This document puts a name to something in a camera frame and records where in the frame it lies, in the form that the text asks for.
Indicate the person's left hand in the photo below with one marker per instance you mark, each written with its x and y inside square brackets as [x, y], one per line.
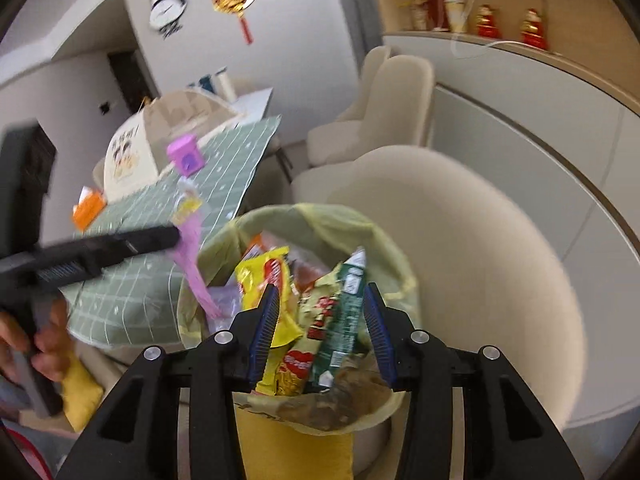
[55, 345]

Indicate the panda wall clock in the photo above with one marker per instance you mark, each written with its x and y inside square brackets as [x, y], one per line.
[169, 10]

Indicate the white thermos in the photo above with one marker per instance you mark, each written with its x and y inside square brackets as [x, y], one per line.
[225, 85]

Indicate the lilac snack wrapper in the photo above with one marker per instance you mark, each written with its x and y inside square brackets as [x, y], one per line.
[225, 305]
[192, 260]

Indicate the yellow snack packet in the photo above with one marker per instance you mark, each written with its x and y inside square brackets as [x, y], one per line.
[255, 275]

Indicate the dark red gift bag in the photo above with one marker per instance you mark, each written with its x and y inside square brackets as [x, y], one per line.
[430, 7]

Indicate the dark door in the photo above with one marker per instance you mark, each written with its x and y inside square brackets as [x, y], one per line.
[132, 80]

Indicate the bin with yellow bag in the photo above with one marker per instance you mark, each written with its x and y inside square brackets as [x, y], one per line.
[310, 225]

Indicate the green white snack packet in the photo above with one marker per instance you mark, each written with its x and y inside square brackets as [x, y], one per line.
[342, 310]

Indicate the orange tissue box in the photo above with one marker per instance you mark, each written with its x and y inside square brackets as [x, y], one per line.
[90, 210]

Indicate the red gold figurine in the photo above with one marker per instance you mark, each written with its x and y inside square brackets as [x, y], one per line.
[534, 30]
[486, 22]

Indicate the purple toy bin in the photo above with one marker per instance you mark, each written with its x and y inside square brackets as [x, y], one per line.
[186, 157]

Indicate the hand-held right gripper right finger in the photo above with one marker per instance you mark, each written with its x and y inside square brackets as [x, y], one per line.
[380, 337]

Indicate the yellow cushion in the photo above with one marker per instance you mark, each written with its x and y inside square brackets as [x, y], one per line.
[82, 395]
[295, 445]

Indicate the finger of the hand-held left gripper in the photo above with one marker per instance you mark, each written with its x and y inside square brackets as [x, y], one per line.
[115, 250]

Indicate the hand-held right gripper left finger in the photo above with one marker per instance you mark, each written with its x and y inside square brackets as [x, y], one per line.
[265, 337]

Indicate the mesh food cover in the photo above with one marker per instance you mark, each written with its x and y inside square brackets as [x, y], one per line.
[150, 145]

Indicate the white yellow cup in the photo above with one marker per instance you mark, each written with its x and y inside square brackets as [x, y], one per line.
[455, 16]

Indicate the brown crumpled paper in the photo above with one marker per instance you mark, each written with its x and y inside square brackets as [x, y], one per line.
[340, 400]

